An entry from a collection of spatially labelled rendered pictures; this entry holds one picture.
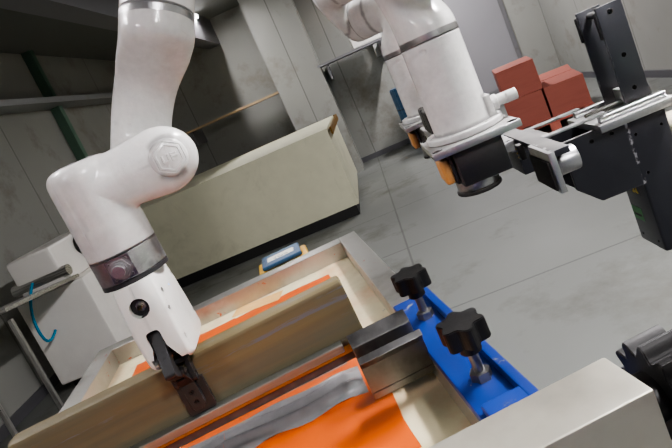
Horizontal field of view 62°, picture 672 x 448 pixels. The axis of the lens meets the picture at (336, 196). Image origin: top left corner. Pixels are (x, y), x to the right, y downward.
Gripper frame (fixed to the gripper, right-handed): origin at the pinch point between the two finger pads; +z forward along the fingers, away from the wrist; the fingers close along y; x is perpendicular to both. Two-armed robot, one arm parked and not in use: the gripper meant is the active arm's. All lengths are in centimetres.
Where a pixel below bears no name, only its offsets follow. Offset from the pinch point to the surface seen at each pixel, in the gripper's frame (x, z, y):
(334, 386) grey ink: -14.0, 7.9, 0.6
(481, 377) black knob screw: -27.1, 3.2, -18.9
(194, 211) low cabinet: 71, 36, 519
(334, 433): -12.4, 8.3, -7.8
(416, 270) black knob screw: -28.4, -2.0, -2.6
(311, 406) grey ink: -10.8, 7.7, -1.7
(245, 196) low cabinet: 17, 43, 508
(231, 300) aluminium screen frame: 0.4, 6.3, 49.4
